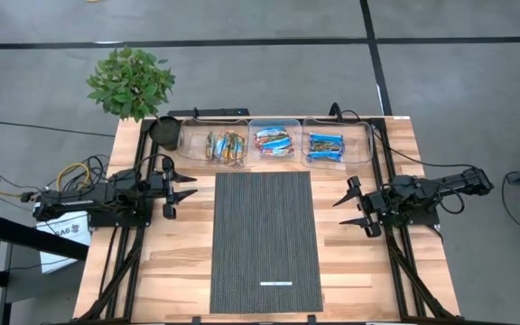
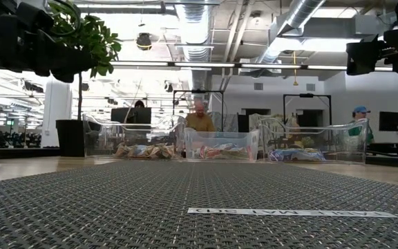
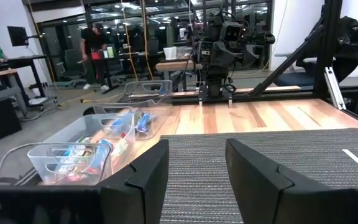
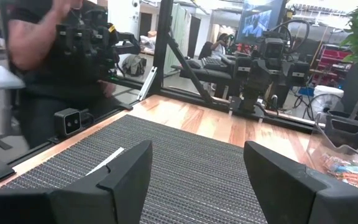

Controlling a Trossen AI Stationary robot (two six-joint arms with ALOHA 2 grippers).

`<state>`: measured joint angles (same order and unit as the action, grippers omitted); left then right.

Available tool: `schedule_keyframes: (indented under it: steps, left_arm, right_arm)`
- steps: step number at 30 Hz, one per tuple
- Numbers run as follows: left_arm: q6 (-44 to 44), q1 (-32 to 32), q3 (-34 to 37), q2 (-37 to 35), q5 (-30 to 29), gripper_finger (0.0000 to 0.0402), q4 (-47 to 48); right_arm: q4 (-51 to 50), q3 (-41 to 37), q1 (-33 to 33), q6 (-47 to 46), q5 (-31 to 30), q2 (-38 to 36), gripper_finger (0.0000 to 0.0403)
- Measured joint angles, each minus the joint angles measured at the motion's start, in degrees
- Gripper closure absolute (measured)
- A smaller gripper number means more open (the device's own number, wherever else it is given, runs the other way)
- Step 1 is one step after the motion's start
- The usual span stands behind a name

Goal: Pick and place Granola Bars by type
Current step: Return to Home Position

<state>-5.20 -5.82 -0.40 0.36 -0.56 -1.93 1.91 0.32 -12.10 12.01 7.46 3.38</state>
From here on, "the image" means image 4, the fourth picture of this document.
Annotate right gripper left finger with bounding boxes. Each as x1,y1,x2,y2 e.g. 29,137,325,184
48,139,154,224

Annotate dark grey woven placemat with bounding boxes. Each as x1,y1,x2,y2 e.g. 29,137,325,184
0,114,269,224

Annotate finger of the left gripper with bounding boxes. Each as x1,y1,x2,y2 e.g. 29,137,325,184
247,62,273,100
275,67,294,94

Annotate white floor fan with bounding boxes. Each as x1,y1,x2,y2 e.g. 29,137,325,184
309,93,343,121

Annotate person's hand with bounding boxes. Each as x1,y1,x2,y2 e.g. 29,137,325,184
99,80,117,99
50,0,83,18

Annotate white bucket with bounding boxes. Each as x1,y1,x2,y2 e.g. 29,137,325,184
313,84,344,98

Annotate white label strip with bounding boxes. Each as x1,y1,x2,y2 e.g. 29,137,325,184
85,146,126,177

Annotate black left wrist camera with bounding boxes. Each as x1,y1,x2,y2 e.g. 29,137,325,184
259,37,286,60

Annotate person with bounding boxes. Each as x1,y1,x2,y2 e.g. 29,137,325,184
197,32,237,63
0,0,127,150

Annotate large wall screen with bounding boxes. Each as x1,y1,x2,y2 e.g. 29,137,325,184
235,0,287,44

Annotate grey bag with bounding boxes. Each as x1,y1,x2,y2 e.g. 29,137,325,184
121,54,147,77

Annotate silver bracket strip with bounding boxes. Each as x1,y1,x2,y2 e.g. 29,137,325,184
137,66,158,101

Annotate red shelf cart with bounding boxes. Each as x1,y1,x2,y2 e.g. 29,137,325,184
315,43,352,85

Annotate black table-level camera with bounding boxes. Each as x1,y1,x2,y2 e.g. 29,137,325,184
53,108,83,138

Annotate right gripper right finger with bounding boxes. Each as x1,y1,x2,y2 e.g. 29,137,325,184
242,141,358,224

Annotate black padded bench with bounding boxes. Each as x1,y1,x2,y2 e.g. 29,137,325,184
171,57,239,88

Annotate large clear plastic bin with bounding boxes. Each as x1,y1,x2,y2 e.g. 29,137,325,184
305,111,358,194

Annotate black aluminium frame rails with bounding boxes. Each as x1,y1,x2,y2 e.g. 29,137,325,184
104,0,323,134

